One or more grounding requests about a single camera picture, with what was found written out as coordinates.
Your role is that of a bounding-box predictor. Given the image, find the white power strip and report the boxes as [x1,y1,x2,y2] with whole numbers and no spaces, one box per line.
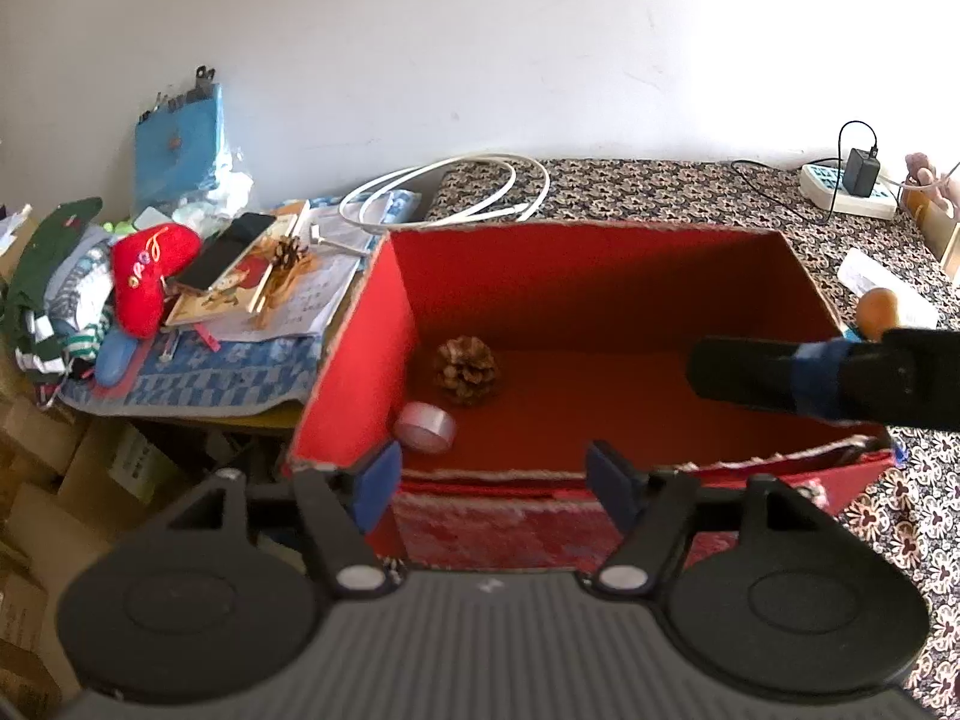
[799,161,901,220]

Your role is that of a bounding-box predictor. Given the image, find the illustrated book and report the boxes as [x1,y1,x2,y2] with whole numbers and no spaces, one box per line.
[163,199,312,327]

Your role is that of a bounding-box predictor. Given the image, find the small silver tape roll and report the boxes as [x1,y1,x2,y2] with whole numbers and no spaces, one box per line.
[393,401,458,455]

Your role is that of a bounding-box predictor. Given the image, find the red cardboard box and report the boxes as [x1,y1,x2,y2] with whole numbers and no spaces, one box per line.
[283,221,897,571]

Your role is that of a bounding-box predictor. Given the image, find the light wooden box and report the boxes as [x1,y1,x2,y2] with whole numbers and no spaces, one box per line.
[900,186,960,284]

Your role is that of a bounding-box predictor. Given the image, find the red plush stocking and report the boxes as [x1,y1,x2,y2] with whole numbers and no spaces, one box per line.
[111,223,203,336]

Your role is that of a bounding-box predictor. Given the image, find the black power adapter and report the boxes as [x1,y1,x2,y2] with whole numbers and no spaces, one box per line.
[844,148,882,198]

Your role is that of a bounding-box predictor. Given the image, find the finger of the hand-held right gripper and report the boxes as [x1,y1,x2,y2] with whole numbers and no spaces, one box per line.
[686,326,960,434]

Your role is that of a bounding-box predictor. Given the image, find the striped clothes pile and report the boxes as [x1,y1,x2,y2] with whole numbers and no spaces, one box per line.
[15,240,115,391]

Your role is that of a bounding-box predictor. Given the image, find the large brown pine cone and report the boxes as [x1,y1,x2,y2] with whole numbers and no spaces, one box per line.
[433,335,500,407]

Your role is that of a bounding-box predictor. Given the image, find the orange round object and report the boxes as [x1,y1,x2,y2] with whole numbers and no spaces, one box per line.
[857,287,901,342]

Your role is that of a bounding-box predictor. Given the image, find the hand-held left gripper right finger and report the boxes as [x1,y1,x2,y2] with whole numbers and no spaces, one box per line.
[586,441,826,601]

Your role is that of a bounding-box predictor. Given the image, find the blue patterned cloth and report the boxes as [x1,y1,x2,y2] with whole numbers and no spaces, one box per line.
[60,191,422,419]

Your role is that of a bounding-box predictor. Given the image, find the black smartphone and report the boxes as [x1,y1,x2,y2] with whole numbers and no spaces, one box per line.
[176,212,278,292]

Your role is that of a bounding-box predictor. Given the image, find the black cable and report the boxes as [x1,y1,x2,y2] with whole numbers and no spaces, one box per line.
[731,120,880,224]

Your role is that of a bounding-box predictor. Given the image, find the printed paper sheets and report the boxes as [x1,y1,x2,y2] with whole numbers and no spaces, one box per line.
[202,249,362,342]

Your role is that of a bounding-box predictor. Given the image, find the blue fabric bag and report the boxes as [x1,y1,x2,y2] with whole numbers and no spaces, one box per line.
[133,66,226,215]

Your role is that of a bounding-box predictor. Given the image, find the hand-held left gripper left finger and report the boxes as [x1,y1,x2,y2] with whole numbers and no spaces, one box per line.
[161,441,404,601]

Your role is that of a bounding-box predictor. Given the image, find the pink plush toy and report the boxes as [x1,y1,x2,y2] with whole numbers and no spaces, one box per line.
[904,152,960,203]

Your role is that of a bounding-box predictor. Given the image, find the coiled white cable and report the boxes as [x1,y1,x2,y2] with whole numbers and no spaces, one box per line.
[339,152,552,232]

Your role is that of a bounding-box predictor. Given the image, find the clear plastic bag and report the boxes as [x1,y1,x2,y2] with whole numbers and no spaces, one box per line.
[180,148,256,230]

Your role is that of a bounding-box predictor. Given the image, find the white paper sheet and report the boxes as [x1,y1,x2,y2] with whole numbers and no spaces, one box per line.
[836,247,940,331]

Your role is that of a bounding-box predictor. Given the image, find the small pine cone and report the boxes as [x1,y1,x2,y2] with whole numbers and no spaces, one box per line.
[266,235,305,271]

